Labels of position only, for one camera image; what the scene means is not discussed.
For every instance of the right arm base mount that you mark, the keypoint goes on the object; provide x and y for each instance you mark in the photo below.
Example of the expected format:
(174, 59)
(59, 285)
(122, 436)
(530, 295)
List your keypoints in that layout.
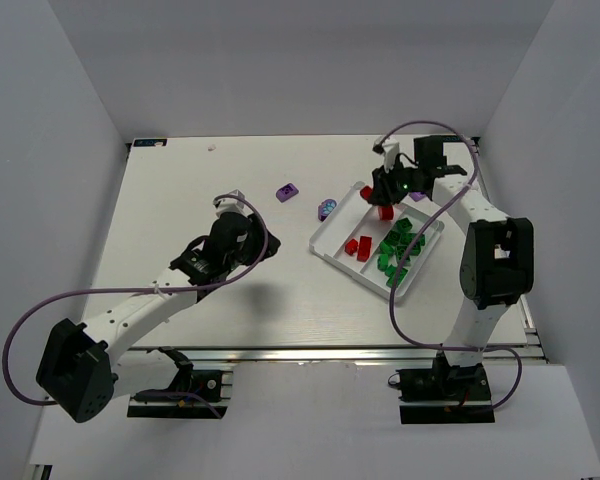
(442, 394)

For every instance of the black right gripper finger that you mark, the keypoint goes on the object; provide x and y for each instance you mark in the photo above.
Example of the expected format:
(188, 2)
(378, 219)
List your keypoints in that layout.
(392, 199)
(379, 194)

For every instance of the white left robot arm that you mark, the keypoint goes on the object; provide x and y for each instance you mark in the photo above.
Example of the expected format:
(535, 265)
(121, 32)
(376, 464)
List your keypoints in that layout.
(85, 365)

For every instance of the red and green lego stack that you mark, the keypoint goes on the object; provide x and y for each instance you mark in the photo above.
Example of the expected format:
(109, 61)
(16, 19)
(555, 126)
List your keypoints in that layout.
(364, 248)

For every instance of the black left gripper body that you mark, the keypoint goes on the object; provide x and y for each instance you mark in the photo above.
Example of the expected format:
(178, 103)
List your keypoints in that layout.
(259, 237)

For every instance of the purple arch lego brick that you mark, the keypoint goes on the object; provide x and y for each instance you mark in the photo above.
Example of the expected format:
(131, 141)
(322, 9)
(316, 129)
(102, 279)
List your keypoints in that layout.
(286, 192)

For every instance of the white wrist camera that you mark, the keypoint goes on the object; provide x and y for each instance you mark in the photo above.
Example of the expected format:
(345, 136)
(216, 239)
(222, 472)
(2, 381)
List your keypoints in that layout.
(389, 150)
(232, 202)

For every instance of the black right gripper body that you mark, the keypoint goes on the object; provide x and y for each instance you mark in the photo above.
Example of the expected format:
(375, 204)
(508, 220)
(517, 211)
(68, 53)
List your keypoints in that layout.
(383, 189)

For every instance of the white three-compartment tray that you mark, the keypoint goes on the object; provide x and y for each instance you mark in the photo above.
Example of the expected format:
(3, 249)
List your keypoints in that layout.
(353, 218)

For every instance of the red lego brick top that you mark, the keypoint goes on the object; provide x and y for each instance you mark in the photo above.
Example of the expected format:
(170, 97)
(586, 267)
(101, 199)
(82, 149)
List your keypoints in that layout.
(366, 193)

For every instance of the aluminium table edge rail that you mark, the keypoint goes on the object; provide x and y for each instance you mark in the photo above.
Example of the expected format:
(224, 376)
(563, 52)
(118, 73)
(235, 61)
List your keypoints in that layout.
(362, 356)

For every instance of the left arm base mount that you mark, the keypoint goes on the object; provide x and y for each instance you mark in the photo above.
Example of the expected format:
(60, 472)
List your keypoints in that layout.
(172, 386)

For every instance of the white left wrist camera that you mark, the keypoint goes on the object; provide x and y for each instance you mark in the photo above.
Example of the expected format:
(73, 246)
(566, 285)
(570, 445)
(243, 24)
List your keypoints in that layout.
(232, 202)

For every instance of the purple paw print lego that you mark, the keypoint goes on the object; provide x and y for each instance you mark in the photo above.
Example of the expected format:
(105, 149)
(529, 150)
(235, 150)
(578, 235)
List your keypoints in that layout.
(325, 208)

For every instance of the small green lego brick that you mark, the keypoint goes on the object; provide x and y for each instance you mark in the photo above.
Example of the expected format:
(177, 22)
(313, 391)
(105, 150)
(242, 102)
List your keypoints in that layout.
(392, 282)

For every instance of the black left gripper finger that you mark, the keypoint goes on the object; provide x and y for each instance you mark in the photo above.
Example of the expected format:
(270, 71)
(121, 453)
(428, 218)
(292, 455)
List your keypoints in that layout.
(191, 259)
(265, 244)

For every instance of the blue label corner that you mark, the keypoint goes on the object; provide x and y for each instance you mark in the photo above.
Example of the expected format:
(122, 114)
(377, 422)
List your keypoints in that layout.
(149, 143)
(452, 139)

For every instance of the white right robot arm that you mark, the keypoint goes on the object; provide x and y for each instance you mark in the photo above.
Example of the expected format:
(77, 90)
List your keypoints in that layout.
(497, 264)

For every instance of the green 2x2 lego brick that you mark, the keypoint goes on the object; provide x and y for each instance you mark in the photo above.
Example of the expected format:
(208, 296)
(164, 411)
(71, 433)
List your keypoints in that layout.
(403, 253)

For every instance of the small red lego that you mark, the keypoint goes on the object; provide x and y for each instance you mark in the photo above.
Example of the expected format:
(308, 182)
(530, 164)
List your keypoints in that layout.
(351, 247)

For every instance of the green lego from stack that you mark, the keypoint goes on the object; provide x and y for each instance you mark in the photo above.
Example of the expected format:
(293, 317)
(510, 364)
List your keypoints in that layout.
(419, 241)

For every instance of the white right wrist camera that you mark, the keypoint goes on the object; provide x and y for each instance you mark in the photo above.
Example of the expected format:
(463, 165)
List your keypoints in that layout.
(389, 150)

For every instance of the blue label right corner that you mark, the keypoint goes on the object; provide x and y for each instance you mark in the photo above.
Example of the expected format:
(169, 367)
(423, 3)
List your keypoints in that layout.
(452, 139)

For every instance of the blue label left corner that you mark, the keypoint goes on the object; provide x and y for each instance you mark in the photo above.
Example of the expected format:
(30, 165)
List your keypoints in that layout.
(149, 143)

